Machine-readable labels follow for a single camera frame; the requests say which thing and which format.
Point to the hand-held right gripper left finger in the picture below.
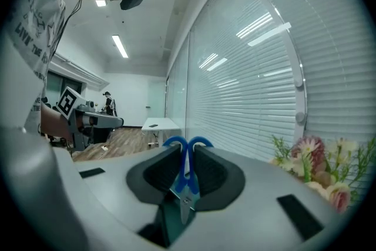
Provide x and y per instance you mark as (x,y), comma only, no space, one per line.
(111,185)

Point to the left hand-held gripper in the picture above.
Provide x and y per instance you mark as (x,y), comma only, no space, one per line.
(69,103)

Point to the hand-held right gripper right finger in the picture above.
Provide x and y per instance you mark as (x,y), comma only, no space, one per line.
(264,194)

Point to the dark green box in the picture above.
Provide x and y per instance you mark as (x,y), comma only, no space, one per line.
(171,216)

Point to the person's left forearm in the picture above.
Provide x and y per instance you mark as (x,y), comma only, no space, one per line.
(54,123)

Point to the person's left hand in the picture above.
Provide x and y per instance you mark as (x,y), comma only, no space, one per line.
(79,123)

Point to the black phone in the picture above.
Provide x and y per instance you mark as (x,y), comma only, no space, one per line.
(153,125)

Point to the white desk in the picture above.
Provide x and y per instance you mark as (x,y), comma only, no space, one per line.
(160,123)

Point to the frosted glass door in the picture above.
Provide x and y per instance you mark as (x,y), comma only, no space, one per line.
(157,97)

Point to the pastel flower bouquet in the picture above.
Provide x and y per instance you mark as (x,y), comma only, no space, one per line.
(317,164)

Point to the long ceiling light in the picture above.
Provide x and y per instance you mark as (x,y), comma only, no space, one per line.
(120,47)
(100,3)

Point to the white window blinds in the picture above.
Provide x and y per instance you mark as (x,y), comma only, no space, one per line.
(264,82)

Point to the grey printed t-shirt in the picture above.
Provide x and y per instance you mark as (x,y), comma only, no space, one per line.
(32,38)

